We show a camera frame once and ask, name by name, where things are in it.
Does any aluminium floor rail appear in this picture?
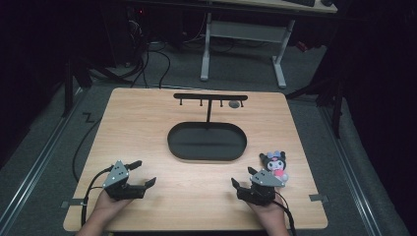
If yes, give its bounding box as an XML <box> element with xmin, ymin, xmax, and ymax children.
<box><xmin>0</xmin><ymin>88</ymin><xmax>87</xmax><ymax>228</ymax></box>
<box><xmin>319</xmin><ymin>106</ymin><xmax>384</xmax><ymax>236</ymax></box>

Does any black metal stand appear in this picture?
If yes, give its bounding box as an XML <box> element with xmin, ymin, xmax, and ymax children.
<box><xmin>284</xmin><ymin>74</ymin><xmax>345</xmax><ymax>140</ymax></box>
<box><xmin>61</xmin><ymin>58</ymin><xmax>93</xmax><ymax>118</ymax></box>

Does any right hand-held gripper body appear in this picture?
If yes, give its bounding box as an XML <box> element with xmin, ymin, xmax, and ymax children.
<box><xmin>236</xmin><ymin>168</ymin><xmax>286</xmax><ymax>207</ymax></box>

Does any red object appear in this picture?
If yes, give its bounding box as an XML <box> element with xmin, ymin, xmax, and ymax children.
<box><xmin>294</xmin><ymin>40</ymin><xmax>310</xmax><ymax>53</ymax></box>

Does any person's left hand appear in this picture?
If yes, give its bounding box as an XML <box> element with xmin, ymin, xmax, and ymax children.
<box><xmin>92</xmin><ymin>190</ymin><xmax>133</xmax><ymax>220</ymax></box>

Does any black and pink plush toy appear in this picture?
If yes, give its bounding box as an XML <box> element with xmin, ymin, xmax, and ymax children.
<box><xmin>259</xmin><ymin>150</ymin><xmax>290</xmax><ymax>183</ymax></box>

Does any person's right hand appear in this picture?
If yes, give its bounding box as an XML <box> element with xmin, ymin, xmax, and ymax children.
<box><xmin>245</xmin><ymin>193</ymin><xmax>288</xmax><ymax>220</ymax></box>

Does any white frame desk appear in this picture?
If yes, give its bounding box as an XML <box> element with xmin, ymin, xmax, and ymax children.
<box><xmin>200</xmin><ymin>0</ymin><xmax>338</xmax><ymax>89</ymax></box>

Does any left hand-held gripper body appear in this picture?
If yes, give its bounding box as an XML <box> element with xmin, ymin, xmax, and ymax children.
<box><xmin>102</xmin><ymin>159</ymin><xmax>147</xmax><ymax>202</ymax></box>

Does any black hook rack with tray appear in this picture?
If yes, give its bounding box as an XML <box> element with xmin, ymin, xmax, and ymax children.
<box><xmin>166</xmin><ymin>92</ymin><xmax>249</xmax><ymax>162</ymax></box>

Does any bundle of black cables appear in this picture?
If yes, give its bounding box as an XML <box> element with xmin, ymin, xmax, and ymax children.
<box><xmin>127</xmin><ymin>38</ymin><xmax>172</xmax><ymax>89</ymax></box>

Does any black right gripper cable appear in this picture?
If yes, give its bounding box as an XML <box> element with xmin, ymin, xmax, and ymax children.
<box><xmin>273</xmin><ymin>191</ymin><xmax>298</xmax><ymax>236</ymax></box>

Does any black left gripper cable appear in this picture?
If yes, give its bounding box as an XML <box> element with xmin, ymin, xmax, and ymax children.
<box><xmin>80</xmin><ymin>165</ymin><xmax>114</xmax><ymax>227</ymax></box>

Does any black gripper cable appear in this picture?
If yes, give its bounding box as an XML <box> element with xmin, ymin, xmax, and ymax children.
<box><xmin>273</xmin><ymin>191</ymin><xmax>298</xmax><ymax>236</ymax></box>
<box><xmin>80</xmin><ymin>165</ymin><xmax>114</xmax><ymax>227</ymax></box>

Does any black floor cable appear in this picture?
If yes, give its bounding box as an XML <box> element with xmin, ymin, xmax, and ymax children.
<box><xmin>72</xmin><ymin>117</ymin><xmax>103</xmax><ymax>183</ymax></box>

